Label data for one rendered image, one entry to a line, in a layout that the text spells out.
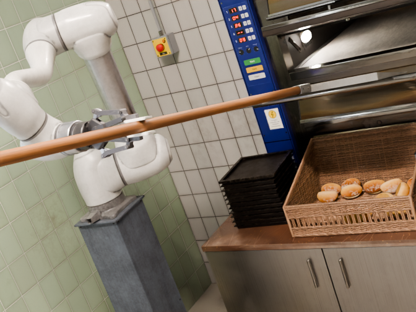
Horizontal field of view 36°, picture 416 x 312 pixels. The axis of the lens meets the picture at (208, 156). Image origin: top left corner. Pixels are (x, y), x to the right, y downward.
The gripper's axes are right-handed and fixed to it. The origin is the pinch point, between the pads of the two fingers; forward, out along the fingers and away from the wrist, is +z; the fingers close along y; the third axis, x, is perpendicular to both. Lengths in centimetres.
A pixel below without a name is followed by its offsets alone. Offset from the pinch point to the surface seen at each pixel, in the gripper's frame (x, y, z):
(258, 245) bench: -114, 65, -41
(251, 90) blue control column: -150, -2, -51
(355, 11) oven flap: -132, -26, 13
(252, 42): -145, -24, -43
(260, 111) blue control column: -153, 9, -50
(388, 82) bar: -116, 4, 27
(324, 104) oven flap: -156, 10, -17
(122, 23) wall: -142, -49, -115
